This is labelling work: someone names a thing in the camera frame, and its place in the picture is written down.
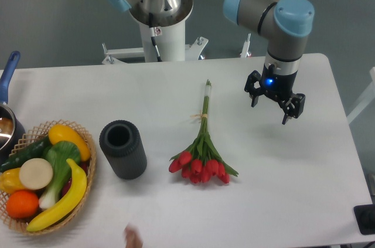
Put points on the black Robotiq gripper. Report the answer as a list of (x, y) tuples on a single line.
[(273, 85)]

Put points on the red tulip bouquet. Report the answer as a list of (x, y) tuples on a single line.
[(201, 160)]

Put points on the dark grey ribbed vase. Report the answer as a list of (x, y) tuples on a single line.
[(121, 143)]

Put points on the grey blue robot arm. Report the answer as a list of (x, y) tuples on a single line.
[(286, 25)]

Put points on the person's hand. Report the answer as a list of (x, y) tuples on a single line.
[(132, 237)]

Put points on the black device at edge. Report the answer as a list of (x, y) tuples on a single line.
[(364, 215)]

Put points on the red fruit in basket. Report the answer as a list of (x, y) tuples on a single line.
[(84, 166)]

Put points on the yellow banana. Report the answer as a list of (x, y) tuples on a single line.
[(67, 203)]

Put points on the yellow squash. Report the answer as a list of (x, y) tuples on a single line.
[(61, 132)]

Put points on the green bok choy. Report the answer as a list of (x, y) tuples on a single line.
[(56, 155)]

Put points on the woven wicker basket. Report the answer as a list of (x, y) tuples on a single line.
[(31, 136)]

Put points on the green cucumber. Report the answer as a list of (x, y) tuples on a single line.
[(31, 151)]

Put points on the beige round disc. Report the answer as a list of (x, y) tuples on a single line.
[(36, 173)]

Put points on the orange fruit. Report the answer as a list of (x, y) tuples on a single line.
[(22, 204)]

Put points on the yellow bell pepper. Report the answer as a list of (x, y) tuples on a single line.
[(10, 181)]

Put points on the white frame at right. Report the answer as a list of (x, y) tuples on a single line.
[(366, 97)]

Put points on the blue handled saucepan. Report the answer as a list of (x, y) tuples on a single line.
[(11, 129)]

